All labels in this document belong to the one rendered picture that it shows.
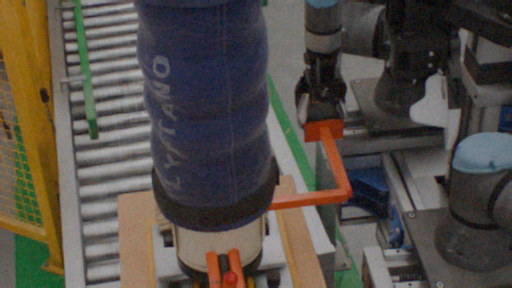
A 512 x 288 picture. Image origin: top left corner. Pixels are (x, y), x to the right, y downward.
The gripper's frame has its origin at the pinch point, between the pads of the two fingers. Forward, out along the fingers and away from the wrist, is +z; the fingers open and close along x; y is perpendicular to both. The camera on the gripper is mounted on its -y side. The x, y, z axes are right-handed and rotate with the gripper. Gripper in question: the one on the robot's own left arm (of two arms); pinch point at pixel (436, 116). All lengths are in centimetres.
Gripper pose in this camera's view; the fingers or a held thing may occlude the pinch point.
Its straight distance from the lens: 117.8
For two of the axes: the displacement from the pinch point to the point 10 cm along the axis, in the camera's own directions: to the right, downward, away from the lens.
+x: 0.8, 6.0, -8.0
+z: 0.6, 7.9, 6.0
